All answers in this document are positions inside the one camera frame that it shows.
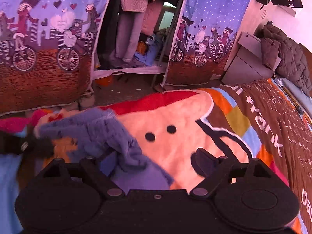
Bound blue patterned kids pants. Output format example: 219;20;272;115
37;108;174;192

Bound colourful paul frank bedspread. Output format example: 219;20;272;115
1;79;311;233

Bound white bedside cabinet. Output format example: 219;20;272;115
222;32;281;85

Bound light blue pillow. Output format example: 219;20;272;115
274;76;311;118

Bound dark quilted jacket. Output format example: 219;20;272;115
261;21;311;97

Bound blue cartoon wardrobe curtain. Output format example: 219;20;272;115
163;0;250;86

